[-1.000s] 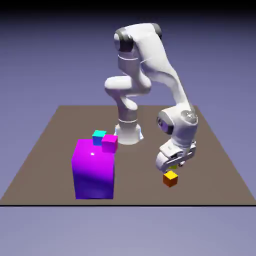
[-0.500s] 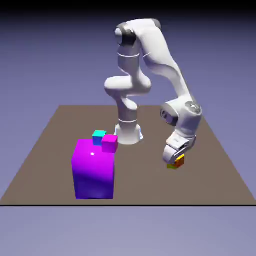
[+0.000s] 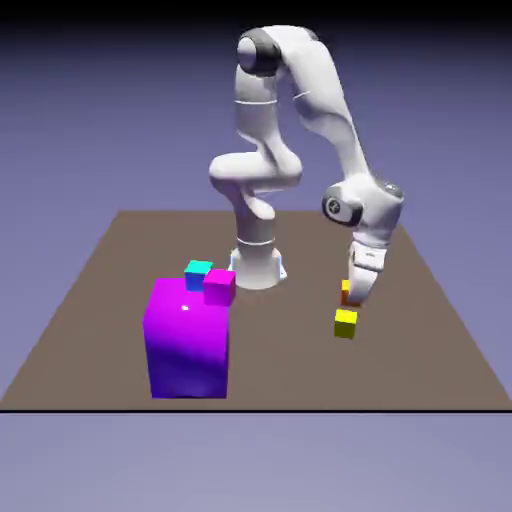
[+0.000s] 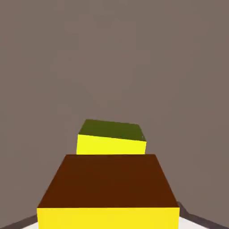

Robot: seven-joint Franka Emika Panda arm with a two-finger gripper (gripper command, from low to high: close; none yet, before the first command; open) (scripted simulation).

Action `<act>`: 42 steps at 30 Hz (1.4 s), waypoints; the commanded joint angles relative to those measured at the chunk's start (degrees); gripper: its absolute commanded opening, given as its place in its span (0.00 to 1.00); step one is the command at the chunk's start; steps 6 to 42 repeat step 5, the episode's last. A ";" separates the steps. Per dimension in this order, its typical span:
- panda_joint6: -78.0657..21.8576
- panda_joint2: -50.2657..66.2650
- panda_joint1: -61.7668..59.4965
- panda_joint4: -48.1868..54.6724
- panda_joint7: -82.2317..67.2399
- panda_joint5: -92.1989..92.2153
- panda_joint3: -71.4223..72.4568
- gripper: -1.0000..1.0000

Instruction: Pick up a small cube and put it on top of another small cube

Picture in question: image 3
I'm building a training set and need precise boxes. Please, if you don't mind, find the small cyan cube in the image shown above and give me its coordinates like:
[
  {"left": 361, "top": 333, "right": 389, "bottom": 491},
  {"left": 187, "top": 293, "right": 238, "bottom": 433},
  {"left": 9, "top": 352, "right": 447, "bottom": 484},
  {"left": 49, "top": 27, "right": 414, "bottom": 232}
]
[{"left": 184, "top": 259, "right": 214, "bottom": 293}]

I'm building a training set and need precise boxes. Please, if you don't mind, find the small yellow cube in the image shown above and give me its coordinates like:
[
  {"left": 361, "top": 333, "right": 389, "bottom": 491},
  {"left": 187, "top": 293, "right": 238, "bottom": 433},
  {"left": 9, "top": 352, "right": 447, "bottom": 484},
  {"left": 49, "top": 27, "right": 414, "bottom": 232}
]
[{"left": 333, "top": 308, "right": 359, "bottom": 341}]

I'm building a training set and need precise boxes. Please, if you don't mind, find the small orange cube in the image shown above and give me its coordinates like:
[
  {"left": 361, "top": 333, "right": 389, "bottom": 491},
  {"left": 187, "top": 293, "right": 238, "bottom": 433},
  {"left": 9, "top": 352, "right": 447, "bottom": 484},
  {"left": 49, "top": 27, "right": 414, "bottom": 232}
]
[{"left": 340, "top": 278, "right": 362, "bottom": 308}]

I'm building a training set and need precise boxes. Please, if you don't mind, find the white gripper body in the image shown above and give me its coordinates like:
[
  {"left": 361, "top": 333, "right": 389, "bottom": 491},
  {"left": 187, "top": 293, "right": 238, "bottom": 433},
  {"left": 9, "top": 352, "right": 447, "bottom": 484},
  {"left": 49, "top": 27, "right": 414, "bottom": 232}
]
[{"left": 346, "top": 263, "right": 386, "bottom": 304}]

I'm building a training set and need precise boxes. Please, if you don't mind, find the small magenta cube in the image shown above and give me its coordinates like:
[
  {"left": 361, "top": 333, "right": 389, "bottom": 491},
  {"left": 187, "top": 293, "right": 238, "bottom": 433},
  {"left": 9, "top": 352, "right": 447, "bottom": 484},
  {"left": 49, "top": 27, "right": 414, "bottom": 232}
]
[{"left": 202, "top": 268, "right": 237, "bottom": 308}]

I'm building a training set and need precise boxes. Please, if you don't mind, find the large purple box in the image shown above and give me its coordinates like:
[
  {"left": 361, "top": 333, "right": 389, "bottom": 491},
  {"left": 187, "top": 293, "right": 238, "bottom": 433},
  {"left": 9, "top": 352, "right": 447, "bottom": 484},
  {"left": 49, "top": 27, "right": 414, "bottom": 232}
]
[{"left": 142, "top": 277, "right": 231, "bottom": 400}]

